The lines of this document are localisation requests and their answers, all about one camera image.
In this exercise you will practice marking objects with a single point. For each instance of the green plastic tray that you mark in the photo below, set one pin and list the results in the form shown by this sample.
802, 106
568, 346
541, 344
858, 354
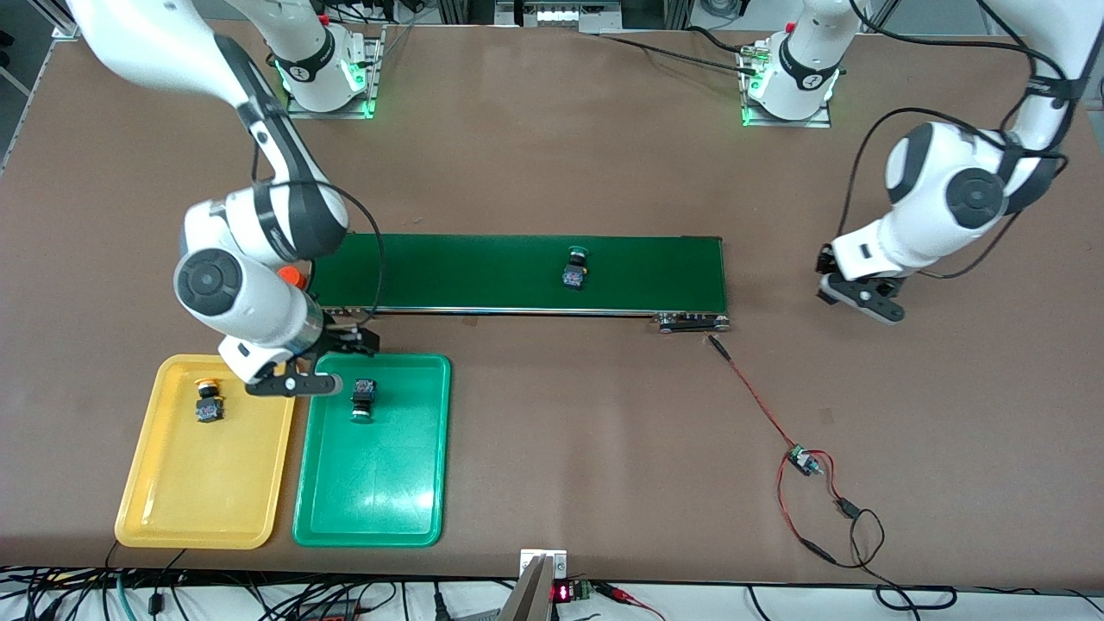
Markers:
371, 483

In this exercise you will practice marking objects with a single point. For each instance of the aluminium extrusion post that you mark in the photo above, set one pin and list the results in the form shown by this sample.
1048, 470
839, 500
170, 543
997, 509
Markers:
53, 17

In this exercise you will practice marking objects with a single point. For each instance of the yellow plastic tray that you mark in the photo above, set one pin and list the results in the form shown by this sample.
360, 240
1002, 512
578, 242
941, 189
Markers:
207, 483

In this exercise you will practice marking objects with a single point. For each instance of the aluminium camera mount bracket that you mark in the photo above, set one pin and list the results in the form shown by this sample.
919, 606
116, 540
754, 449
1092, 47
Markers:
535, 595

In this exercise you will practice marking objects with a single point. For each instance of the yellow cap push button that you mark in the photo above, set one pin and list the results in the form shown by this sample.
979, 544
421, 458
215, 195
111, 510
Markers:
208, 405

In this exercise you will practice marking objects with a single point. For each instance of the orange 4680 cylinder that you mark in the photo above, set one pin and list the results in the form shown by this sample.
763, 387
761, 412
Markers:
294, 276

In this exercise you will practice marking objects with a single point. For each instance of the green cap push button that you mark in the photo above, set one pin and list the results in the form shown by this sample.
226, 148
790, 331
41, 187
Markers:
573, 274
363, 392

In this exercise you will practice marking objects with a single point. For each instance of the metal frame with lights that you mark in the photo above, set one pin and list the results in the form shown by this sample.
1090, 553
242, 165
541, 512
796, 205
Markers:
556, 15

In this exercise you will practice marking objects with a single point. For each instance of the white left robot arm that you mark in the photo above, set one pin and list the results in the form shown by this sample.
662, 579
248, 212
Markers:
940, 198

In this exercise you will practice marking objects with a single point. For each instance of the red digit display module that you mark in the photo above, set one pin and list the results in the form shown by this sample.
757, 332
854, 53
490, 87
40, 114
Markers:
562, 593

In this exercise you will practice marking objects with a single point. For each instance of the small black controller board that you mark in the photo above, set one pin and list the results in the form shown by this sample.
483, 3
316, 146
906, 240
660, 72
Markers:
802, 461

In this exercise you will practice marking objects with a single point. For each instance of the green belt conveyor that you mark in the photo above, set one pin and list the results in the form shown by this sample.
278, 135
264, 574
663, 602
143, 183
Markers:
483, 272

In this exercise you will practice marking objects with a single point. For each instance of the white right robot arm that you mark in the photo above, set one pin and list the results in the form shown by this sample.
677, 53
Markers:
250, 302

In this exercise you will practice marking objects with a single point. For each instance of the red clip lead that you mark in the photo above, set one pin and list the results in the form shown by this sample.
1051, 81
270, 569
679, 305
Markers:
617, 592

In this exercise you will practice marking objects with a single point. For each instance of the aluminium arm base plate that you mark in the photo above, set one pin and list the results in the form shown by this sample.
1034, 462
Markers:
811, 122
376, 78

